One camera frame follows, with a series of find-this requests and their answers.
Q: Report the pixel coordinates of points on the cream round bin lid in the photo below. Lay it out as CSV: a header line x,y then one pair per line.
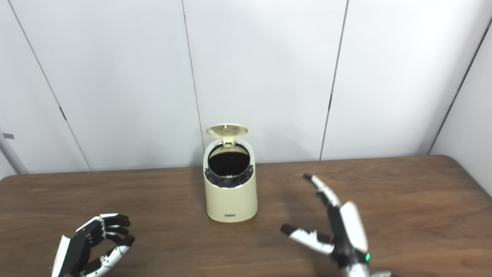
x,y
226,130

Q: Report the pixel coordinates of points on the cream-colored round bin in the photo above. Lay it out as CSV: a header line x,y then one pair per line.
x,y
230,202

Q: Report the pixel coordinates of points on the small grey wall tag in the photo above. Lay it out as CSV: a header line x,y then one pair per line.
x,y
8,135

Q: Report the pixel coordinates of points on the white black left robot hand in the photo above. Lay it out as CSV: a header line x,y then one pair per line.
x,y
73,254

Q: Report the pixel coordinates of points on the black bin liner bag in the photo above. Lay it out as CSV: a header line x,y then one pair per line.
x,y
228,163

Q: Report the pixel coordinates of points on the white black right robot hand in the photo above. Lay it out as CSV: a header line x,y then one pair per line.
x,y
351,231

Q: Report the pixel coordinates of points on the grey wall corner post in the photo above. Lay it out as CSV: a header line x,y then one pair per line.
x,y
13,152

